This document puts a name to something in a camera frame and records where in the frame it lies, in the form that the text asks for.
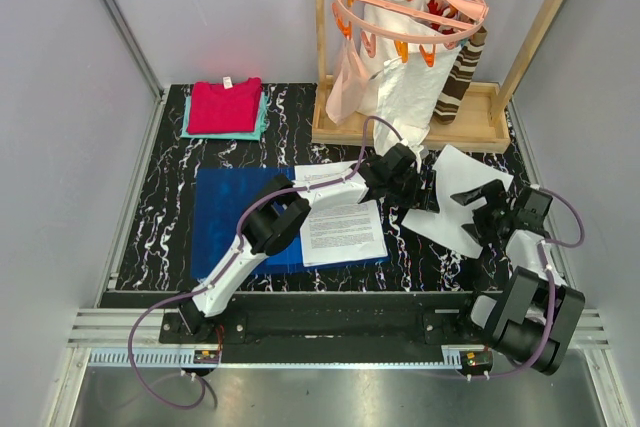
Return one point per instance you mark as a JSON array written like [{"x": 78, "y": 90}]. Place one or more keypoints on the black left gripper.
[{"x": 421, "y": 200}]

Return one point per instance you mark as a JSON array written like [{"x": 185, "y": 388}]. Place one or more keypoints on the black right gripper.
[{"x": 493, "y": 192}]

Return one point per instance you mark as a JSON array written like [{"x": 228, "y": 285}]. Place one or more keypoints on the printed text document sheets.
[{"x": 342, "y": 226}]

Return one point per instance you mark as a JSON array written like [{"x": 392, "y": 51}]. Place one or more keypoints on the blue file folder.
[{"x": 222, "y": 195}]

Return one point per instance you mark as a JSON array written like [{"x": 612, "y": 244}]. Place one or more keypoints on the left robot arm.
[{"x": 273, "y": 219}]

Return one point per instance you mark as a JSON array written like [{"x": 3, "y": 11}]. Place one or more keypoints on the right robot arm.
[{"x": 532, "y": 321}]

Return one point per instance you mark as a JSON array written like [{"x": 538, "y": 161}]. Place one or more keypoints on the pale pink hanging cloth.
[{"x": 350, "y": 78}]

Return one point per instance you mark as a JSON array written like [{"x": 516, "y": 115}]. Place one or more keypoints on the large white hanging towel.
[{"x": 436, "y": 75}]

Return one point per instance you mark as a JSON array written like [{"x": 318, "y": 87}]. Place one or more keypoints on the brown striped sock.
[{"x": 459, "y": 78}]

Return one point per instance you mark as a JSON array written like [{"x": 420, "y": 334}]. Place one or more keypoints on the pink round clip hanger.
[{"x": 451, "y": 20}]

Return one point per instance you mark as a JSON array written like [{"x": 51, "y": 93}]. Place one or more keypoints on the pink shirt folded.
[{"x": 216, "y": 109}]

